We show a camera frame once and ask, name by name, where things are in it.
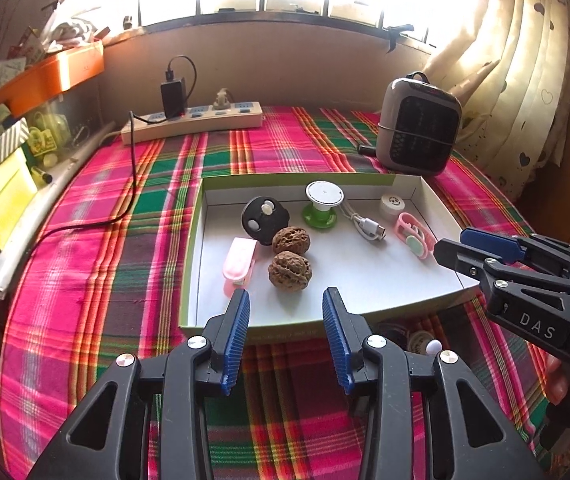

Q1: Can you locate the brown walnut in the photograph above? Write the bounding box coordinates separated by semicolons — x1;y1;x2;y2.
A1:
268;252;312;292
272;226;311;256

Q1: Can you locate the plaid bed cloth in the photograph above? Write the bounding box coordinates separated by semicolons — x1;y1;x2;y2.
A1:
0;104;554;480

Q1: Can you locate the person right hand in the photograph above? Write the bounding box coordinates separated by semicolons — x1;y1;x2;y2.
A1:
545;354;570;404

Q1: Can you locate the pink cable winder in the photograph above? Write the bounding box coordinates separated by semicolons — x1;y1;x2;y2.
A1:
222;237;258;286

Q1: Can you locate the black rectangular device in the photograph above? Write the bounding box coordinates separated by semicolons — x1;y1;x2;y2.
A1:
375;321;410;350

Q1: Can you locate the black charger adapter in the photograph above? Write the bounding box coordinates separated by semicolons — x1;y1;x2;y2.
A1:
160;78;186;119

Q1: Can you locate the orange storage box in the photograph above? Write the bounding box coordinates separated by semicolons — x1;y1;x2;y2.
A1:
0;41;105;117

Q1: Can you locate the beige power strip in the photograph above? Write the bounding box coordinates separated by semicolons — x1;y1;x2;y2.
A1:
133;102;263;142

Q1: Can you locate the cream heart curtain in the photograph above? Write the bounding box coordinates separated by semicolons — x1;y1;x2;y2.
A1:
423;0;570;200

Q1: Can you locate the grey portable heater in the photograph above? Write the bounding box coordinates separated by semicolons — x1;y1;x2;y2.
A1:
375;72;462;177

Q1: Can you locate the black charger cable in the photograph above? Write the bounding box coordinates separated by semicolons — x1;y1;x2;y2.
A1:
25;54;199;261

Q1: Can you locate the green white cardboard box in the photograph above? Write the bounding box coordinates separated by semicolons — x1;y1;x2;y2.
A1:
179;174;479;344

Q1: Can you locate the beige plug on strip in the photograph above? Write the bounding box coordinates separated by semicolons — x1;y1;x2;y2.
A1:
212;88;232;110

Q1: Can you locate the yellow toy figure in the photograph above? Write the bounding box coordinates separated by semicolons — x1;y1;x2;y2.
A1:
27;110;72;169

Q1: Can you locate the black oval remote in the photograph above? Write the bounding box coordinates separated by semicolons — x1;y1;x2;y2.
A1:
241;196;291;246

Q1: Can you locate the green white cable spool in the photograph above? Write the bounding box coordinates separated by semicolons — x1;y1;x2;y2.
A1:
301;180;345;230

